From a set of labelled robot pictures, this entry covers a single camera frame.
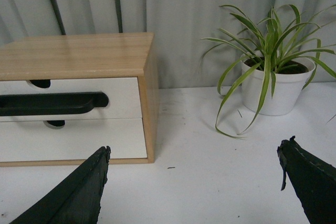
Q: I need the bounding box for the green spider plant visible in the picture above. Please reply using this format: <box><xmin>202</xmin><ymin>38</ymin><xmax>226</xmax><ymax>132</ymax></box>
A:
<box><xmin>199</xmin><ymin>4</ymin><xmax>336</xmax><ymax>139</ymax></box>

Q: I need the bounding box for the light wooden drawer cabinet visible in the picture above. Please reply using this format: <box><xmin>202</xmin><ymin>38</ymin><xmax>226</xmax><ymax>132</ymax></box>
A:
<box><xmin>1</xmin><ymin>33</ymin><xmax>159</xmax><ymax>167</ymax></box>

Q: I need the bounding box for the grey pleated curtain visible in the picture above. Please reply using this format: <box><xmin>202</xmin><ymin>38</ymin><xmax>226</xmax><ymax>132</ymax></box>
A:
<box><xmin>1</xmin><ymin>0</ymin><xmax>335</xmax><ymax>88</ymax></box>

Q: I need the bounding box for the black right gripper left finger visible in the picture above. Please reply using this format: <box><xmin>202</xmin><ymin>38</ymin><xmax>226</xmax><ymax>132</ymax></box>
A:
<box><xmin>12</xmin><ymin>146</ymin><xmax>111</xmax><ymax>223</ymax></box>

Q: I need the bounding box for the white plant pot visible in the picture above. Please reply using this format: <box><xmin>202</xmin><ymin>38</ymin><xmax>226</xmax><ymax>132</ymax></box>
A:
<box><xmin>241</xmin><ymin>58</ymin><xmax>316</xmax><ymax>116</ymax></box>

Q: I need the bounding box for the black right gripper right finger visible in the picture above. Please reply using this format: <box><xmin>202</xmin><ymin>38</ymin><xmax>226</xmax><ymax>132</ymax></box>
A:
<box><xmin>277</xmin><ymin>136</ymin><xmax>335</xmax><ymax>223</ymax></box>

